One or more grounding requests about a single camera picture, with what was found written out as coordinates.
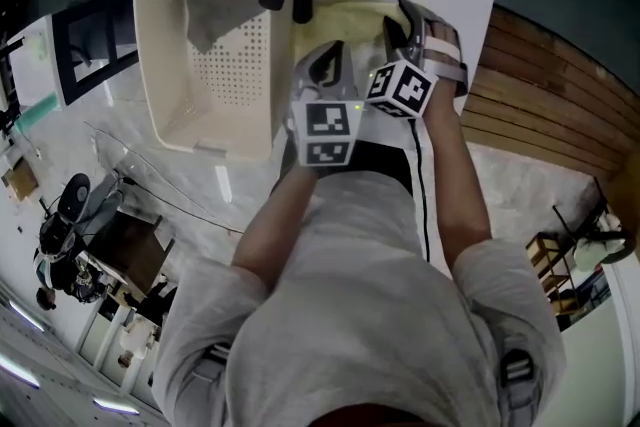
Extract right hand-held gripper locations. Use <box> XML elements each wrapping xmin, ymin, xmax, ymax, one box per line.
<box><xmin>366</xmin><ymin>0</ymin><xmax>471</xmax><ymax>121</ymax></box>

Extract person's grey shirt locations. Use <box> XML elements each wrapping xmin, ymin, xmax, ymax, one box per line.
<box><xmin>152</xmin><ymin>169</ymin><xmax>567</xmax><ymax>427</ymax></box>

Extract grey shoulder strap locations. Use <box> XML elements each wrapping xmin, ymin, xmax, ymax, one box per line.
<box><xmin>498</xmin><ymin>346</ymin><xmax>540</xmax><ymax>412</ymax></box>
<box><xmin>196</xmin><ymin>341</ymin><xmax>232</xmax><ymax>380</ymax></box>

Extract person's left forearm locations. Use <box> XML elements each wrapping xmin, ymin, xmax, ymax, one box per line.
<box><xmin>232</xmin><ymin>162</ymin><xmax>320</xmax><ymax>292</ymax></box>

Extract grey black machine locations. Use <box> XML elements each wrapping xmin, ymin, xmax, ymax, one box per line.
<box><xmin>32</xmin><ymin>172</ymin><xmax>177</xmax><ymax>307</ymax></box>

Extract grey cloth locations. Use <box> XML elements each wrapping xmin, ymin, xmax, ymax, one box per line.
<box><xmin>184</xmin><ymin>0</ymin><xmax>275</xmax><ymax>55</ymax></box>

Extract teal bottle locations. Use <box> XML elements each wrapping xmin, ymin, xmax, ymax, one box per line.
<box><xmin>18</xmin><ymin>93</ymin><xmax>62</xmax><ymax>132</ymax></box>

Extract person's black shorts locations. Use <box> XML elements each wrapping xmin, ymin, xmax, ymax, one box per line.
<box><xmin>272</xmin><ymin>139</ymin><xmax>417</xmax><ymax>197</ymax></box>

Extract black chair with pale cloth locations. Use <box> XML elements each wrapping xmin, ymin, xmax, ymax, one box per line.
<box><xmin>552</xmin><ymin>192</ymin><xmax>632</xmax><ymax>272</ymax></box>

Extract small white black-framed table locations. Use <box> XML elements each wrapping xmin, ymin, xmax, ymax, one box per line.
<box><xmin>8</xmin><ymin>0</ymin><xmax>142</xmax><ymax>117</ymax></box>

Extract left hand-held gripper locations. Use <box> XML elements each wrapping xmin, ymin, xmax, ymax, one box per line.
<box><xmin>289</xmin><ymin>39</ymin><xmax>365</xmax><ymax>167</ymax></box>

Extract person's right hand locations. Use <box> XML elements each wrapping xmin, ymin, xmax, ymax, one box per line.
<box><xmin>430</xmin><ymin>24</ymin><xmax>461</xmax><ymax>43</ymax></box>

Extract wooden slat platform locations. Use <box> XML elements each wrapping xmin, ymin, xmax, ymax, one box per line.
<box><xmin>457</xmin><ymin>4</ymin><xmax>640</xmax><ymax>182</ymax></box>

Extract cream perforated plastic basket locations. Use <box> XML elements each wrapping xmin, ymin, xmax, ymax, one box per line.
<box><xmin>132</xmin><ymin>0</ymin><xmax>295</xmax><ymax>161</ymax></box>

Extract brown square block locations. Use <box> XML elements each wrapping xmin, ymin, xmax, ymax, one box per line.
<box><xmin>1</xmin><ymin>159</ymin><xmax>40</xmax><ymax>202</ymax></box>

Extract yellow cloth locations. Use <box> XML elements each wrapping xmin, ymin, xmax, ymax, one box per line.
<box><xmin>292</xmin><ymin>0</ymin><xmax>416</xmax><ymax>67</ymax></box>

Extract wooden shelf rack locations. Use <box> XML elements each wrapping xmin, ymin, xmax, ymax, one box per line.
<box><xmin>523</xmin><ymin>234</ymin><xmax>577</xmax><ymax>315</ymax></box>

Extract person's right forearm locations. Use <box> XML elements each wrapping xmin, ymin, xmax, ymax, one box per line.
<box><xmin>422</xmin><ymin>87</ymin><xmax>495</xmax><ymax>277</ymax></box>

